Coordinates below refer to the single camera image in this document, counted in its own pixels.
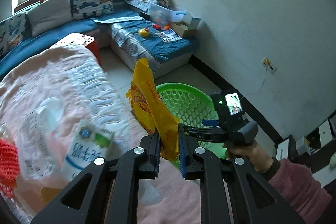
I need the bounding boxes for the yellow snack wrapper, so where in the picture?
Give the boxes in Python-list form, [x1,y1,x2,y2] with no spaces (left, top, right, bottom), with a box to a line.
[126,58,179,160]

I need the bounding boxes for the white blue milk carton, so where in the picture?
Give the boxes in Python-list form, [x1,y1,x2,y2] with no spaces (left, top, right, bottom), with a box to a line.
[62,119,114,181]

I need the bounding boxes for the clear plastic printed bag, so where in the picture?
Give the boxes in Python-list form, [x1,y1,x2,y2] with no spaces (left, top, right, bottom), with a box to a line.
[17,97,64,180]

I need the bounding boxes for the red mesh bag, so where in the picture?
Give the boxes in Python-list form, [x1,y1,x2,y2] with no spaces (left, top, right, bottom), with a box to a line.
[0,139,20,198]

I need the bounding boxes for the pink sleeve right forearm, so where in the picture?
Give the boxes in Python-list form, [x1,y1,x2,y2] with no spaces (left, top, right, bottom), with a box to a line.
[269,159,335,223]

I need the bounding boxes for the right hand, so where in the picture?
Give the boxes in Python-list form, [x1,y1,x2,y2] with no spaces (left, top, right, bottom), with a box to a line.
[223,140,273,172]

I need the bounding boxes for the green plastic basket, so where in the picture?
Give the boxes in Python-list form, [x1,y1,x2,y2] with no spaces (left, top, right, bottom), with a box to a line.
[155,82,229,162]

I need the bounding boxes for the blue sectional sofa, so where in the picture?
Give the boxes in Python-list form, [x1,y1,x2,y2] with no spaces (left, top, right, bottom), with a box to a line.
[1,0,200,77]

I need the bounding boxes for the open cardboard box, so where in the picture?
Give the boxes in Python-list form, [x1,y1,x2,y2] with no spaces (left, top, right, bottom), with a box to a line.
[170,18,201,38]

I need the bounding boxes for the yellow duck toy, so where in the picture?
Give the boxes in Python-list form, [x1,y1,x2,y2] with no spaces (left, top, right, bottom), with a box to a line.
[138,28,150,38]

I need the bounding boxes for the red small toy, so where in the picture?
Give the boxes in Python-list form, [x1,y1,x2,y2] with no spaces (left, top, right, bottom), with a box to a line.
[153,24,162,30]

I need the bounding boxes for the clear plastic storage box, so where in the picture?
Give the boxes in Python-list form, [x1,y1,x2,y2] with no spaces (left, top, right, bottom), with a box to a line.
[147,3,183,26]

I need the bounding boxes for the pink blanket table cover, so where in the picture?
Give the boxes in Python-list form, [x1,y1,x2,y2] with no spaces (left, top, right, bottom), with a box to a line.
[1,45,201,223]

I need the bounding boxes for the red plastic stool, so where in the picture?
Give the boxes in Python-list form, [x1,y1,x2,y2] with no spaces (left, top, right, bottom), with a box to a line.
[51,32,101,64]

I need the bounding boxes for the butterfly cushion centre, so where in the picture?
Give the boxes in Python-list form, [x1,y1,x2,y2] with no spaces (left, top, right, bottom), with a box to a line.
[72,0,114,20]

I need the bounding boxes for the butterfly cushion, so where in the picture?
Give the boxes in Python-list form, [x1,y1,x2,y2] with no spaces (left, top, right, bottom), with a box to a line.
[72,0,114,20]
[0,11,27,56]

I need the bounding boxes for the grey cushion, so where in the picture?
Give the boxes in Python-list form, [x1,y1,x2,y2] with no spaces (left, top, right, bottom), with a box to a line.
[27,0,72,37]

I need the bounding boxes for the butterfly cushion left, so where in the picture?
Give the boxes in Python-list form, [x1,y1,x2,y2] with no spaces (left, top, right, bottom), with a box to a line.
[0,11,27,56]

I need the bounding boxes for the wall power socket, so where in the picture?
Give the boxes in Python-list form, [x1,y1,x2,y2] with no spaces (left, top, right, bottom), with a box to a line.
[262,57,277,74]

